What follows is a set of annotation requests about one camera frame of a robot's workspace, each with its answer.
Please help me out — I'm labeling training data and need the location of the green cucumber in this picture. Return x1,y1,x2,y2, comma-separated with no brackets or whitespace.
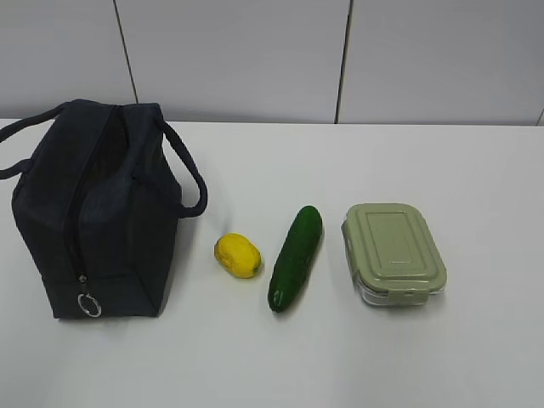
267,205,323,314

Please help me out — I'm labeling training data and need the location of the yellow lemon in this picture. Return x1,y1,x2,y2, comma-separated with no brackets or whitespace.
214,233,262,279

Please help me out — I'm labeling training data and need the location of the green lidded glass container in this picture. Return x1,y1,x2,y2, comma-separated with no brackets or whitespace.
342,203,447,307

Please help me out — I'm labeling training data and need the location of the dark navy lunch bag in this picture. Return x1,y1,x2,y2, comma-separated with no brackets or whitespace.
1,99,208,320

